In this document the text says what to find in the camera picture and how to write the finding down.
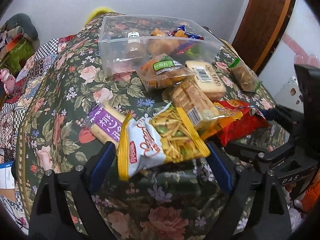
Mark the purple coconut biscuit pack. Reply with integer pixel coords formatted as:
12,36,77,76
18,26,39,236
84,100,125,148

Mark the green patterned bag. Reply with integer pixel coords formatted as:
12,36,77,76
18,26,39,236
1,38,34,76

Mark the clear plastic storage box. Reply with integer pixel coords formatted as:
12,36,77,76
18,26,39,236
98,15,222,77

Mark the green-edged nut snack pack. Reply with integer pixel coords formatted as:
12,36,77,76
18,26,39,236
229,58,261,93

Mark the barcode biscuit pack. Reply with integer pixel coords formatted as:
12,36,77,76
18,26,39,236
185,60,226,101

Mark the pink plush toy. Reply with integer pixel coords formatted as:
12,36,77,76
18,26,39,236
1,68,16,95

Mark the brown bottle with label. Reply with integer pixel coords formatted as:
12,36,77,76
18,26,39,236
125,29,143,59

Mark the red snack bag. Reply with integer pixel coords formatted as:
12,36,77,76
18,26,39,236
201,100,269,146

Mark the patchwork quilt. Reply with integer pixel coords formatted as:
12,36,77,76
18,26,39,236
1,35,74,163

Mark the blue snack bag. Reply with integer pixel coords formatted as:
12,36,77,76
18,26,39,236
168,25,204,55

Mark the floral bedspread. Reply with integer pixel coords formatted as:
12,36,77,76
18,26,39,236
16,11,287,240

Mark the yellow white chips bag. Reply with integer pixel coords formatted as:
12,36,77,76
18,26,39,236
117,104,210,181

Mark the brown wooden door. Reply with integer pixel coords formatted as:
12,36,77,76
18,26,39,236
232,0,296,74

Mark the green label bread pack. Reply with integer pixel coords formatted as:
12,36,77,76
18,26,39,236
136,54,195,92

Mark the tan cake pack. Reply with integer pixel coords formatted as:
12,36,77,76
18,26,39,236
167,80,228,131

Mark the grey cushion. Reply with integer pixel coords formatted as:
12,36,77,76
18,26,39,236
5,13,38,41

